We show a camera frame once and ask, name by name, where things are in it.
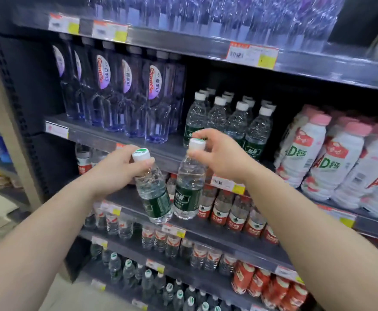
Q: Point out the person's right hand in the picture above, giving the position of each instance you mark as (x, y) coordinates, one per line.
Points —
(228, 158)

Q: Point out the person's left hand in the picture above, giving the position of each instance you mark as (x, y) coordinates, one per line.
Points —
(114, 173)

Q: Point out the row of green label bottles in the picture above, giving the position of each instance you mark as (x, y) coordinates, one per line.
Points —
(237, 123)

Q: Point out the green label water bottle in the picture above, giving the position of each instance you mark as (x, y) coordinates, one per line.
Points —
(153, 197)
(189, 184)

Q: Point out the row of red label bottles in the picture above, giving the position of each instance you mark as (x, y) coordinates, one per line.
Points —
(221, 210)

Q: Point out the person's right forearm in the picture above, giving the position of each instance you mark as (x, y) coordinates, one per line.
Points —
(321, 242)

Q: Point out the person's left forearm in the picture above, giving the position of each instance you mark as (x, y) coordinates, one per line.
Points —
(40, 255)

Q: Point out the row of blue tinted bottles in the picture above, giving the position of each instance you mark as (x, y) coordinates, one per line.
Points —
(240, 16)
(111, 93)

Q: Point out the row of clear plastic bottles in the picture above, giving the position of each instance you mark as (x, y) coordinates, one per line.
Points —
(172, 244)

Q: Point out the row of pink-capped white bottles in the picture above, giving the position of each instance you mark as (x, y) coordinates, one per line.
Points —
(331, 165)

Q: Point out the row of dark white-capped bottles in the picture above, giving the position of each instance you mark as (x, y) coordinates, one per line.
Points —
(147, 285)

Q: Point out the row of small red bottles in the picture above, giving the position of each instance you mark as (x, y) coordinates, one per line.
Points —
(270, 288)

